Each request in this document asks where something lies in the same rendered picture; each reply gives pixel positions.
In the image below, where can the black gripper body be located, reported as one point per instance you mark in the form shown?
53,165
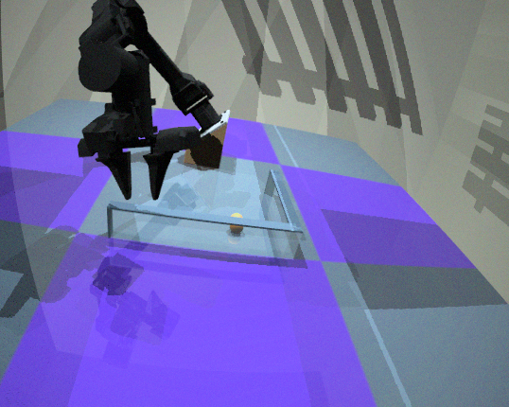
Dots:
176,138

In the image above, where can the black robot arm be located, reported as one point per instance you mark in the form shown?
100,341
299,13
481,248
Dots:
105,66

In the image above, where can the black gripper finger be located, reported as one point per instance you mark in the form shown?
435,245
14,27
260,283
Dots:
120,166
157,163

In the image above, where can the clear l-shaped low wall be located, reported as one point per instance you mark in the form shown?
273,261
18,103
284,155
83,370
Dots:
206,236

